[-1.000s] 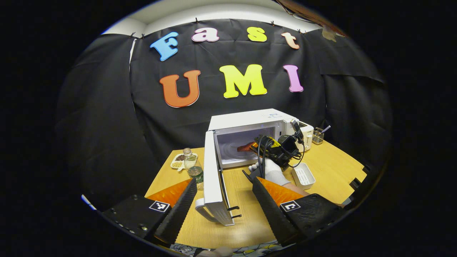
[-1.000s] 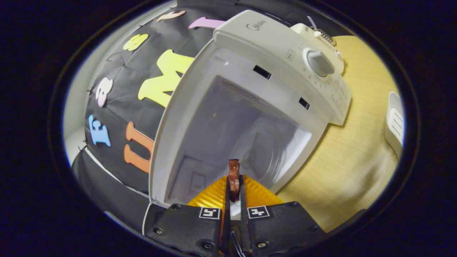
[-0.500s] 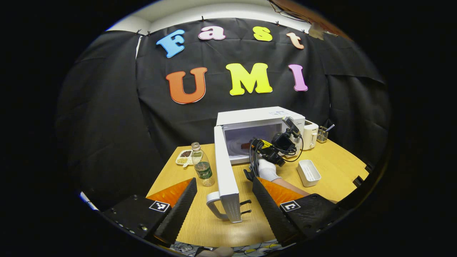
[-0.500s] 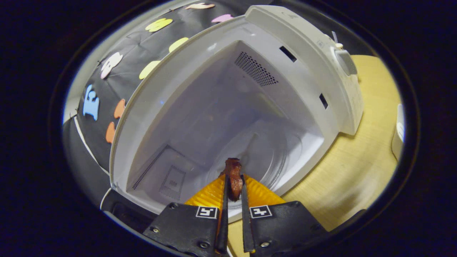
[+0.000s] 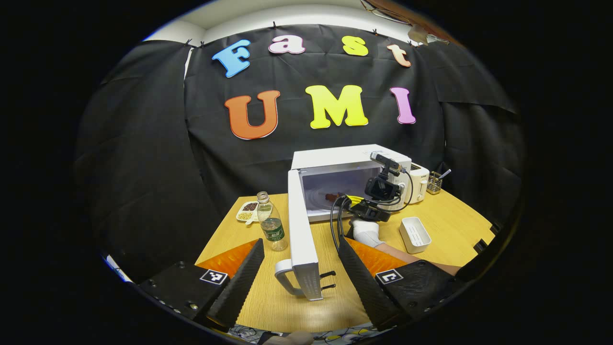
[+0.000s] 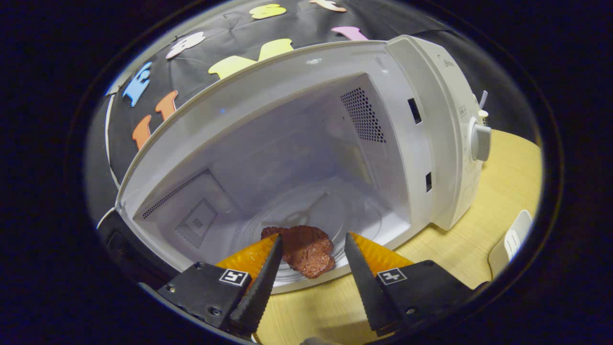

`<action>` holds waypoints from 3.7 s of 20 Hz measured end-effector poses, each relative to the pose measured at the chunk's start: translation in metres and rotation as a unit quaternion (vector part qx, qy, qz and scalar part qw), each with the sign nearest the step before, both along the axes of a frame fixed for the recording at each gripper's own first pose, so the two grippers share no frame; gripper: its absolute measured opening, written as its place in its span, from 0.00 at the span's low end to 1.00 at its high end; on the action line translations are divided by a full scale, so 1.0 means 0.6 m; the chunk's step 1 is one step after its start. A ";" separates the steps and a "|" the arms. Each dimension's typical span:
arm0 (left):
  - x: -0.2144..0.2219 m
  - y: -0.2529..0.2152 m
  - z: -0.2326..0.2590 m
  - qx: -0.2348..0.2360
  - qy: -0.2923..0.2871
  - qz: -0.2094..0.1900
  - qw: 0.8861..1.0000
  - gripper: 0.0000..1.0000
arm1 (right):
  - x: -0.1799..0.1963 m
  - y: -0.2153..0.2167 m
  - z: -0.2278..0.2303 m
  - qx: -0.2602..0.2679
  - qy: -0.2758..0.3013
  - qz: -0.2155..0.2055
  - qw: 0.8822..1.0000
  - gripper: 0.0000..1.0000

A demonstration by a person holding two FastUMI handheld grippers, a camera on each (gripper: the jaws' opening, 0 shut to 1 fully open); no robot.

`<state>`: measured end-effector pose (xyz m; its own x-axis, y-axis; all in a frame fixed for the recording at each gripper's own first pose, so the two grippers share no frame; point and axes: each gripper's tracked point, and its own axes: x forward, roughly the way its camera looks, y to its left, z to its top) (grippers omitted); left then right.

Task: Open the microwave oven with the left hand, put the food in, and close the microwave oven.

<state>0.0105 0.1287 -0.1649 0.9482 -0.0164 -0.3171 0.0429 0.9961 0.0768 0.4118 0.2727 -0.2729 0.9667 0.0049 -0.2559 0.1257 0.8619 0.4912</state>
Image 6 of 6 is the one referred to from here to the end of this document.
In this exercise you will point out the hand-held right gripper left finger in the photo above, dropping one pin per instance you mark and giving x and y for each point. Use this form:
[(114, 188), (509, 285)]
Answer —
[(261, 292)]

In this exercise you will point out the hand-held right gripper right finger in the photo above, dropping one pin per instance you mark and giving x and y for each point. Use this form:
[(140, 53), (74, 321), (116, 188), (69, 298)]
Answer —
[(366, 292)]

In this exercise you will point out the red-brown meat piece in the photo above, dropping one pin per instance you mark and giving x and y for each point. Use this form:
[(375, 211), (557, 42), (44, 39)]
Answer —
[(309, 249)]

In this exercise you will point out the white microwave oven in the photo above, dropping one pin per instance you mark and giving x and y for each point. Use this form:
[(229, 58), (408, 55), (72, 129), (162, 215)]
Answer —
[(287, 143)]

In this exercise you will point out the white rectangular tray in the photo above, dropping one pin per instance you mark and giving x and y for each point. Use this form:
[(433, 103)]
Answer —
[(512, 239)]

